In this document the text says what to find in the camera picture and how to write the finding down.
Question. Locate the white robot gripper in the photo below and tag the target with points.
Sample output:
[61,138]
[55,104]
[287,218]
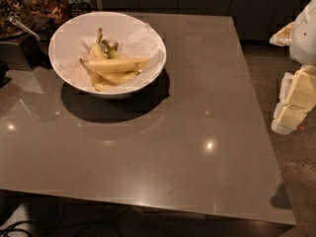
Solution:
[304,37]

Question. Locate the lower yellow banana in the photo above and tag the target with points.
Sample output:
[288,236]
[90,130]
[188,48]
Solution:
[118,77]

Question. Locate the yellow banana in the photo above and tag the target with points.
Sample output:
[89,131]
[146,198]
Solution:
[116,65]
[118,77]
[100,80]

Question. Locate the top yellow banana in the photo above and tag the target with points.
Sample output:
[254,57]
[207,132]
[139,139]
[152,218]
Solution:
[116,65]

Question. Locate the white ceramic bowl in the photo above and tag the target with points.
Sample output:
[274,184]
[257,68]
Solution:
[135,39]

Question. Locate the left yellow banana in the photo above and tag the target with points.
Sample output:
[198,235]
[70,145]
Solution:
[100,80]

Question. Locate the glass jar of dried snacks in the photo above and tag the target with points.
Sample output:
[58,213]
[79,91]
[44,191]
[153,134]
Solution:
[57,10]

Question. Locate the glass jar of nuts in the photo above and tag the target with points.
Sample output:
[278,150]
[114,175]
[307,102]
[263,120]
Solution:
[19,10]

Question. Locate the metal scoop handle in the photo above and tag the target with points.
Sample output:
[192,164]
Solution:
[17,22]

